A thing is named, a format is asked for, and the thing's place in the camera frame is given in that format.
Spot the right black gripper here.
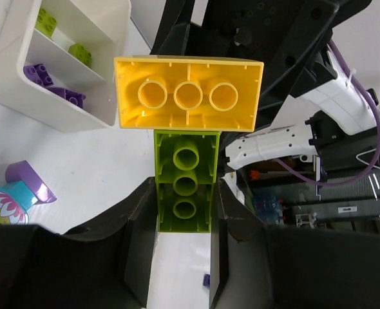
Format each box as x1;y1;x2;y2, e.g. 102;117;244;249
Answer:
151;0;368;129

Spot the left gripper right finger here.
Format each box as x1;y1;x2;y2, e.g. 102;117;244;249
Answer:
209;179;380;308

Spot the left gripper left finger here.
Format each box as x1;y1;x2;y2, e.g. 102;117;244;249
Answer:
0;177;157;308

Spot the teal character lego figure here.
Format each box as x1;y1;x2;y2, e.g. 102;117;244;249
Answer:
0;181;39;225

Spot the long green lego brick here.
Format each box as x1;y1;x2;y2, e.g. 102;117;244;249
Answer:
154;130;220;233

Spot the purple curved lego base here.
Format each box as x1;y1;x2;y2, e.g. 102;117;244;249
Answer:
5;160;57;204

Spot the large yellow lego brick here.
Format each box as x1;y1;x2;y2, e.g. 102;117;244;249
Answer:
113;55;264;133

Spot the purple printed lego brick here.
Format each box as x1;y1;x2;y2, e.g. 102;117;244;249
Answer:
47;86;86;109

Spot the small green lego brick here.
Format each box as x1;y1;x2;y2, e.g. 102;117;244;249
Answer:
35;7;57;39

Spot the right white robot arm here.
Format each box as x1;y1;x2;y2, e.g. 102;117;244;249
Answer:
152;1;380;171

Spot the right white divided tray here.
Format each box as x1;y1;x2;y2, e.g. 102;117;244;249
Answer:
0;1;131;133

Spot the green lego brick in tray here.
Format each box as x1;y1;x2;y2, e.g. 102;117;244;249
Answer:
68;43;93;68

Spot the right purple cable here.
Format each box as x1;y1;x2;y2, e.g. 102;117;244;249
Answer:
278;38;380;187

